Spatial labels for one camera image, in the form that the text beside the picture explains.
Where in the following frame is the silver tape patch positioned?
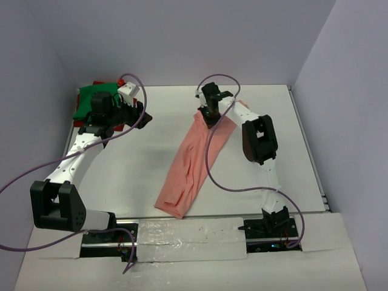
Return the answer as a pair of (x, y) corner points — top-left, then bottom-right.
(136, 218), (247, 263)

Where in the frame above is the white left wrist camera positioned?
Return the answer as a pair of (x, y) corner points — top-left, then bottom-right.
(118, 82), (139, 107)

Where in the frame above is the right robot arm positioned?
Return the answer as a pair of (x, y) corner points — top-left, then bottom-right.
(196, 82), (290, 237)

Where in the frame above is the pink t shirt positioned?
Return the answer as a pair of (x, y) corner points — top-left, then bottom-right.
(153, 101), (249, 219)

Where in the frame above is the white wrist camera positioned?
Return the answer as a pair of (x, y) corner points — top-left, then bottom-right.
(118, 82), (139, 107)
(195, 90), (207, 107)

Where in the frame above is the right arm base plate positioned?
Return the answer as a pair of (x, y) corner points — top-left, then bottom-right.
(238, 218), (301, 253)

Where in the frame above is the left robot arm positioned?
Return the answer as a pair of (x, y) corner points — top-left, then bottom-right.
(30, 86), (152, 242)

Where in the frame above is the red folded t shirt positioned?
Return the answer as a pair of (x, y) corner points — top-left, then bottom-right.
(73, 81), (124, 137)

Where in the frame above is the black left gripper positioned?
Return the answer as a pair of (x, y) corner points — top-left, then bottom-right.
(107, 96), (152, 130)

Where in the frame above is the green folded t shirt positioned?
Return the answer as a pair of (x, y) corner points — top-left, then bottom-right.
(72, 82), (122, 121)

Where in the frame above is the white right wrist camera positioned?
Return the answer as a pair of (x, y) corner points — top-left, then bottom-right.
(195, 90), (207, 107)

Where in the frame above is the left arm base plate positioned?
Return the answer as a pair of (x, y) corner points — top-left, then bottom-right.
(79, 221), (138, 263)

